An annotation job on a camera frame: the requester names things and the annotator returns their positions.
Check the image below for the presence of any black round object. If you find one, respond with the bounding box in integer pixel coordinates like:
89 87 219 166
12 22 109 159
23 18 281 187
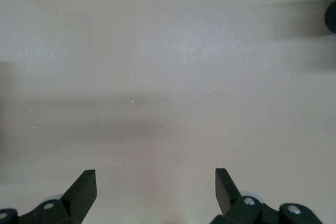
324 0 336 35

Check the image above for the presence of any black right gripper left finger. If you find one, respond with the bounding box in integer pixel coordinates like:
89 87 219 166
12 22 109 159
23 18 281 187
16 169 98 224

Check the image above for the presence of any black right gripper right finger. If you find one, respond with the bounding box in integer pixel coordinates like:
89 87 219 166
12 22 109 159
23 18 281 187
211 167 280 224

